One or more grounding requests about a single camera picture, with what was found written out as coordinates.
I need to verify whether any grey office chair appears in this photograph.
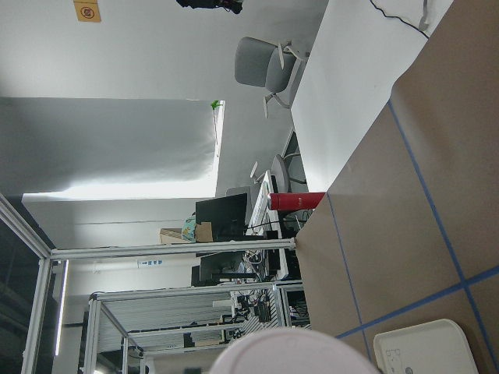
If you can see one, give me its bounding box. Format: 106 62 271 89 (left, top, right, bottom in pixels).
271 153 306 192
235 37 310 118

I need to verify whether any black mounted camera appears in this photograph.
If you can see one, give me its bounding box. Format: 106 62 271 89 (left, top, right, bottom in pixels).
176 0 243 14

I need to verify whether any yellow warning sign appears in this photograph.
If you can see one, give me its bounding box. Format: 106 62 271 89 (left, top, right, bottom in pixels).
73 0 101 23

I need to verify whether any pink plastic cup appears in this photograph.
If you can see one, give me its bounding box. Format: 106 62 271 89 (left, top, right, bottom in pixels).
210 327 380 374

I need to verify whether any green handled reacher grabber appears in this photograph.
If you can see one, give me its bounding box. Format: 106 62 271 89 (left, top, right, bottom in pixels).
418 0 429 33

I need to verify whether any cream rabbit tray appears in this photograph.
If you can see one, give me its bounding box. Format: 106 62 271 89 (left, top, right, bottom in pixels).
373 319 478 374

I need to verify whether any red cylinder object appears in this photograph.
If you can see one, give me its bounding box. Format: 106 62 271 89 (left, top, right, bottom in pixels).
268 192 325 211

